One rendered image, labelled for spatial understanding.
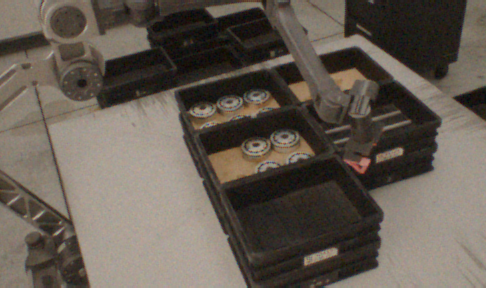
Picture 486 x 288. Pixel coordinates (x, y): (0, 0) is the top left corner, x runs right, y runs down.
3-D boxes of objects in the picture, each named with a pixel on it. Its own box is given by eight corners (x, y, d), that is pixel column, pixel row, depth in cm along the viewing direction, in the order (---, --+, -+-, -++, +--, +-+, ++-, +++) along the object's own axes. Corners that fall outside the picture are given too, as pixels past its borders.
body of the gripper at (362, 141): (382, 128, 147) (379, 109, 142) (369, 157, 142) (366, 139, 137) (358, 123, 150) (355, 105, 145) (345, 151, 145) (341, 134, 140)
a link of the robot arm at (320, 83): (263, 14, 165) (266, -14, 156) (280, 11, 166) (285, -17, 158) (322, 129, 142) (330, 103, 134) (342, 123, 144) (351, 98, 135)
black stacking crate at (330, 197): (254, 288, 151) (251, 261, 144) (222, 216, 174) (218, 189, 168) (383, 244, 160) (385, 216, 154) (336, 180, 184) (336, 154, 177)
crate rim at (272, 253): (251, 266, 145) (251, 260, 144) (218, 193, 169) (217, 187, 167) (386, 221, 155) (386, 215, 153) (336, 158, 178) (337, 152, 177)
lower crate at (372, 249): (257, 314, 157) (254, 287, 150) (225, 239, 181) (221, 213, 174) (381, 269, 167) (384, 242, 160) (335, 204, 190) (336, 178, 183)
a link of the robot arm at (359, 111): (344, 113, 136) (367, 116, 134) (351, 93, 140) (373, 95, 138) (347, 131, 141) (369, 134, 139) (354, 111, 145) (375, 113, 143)
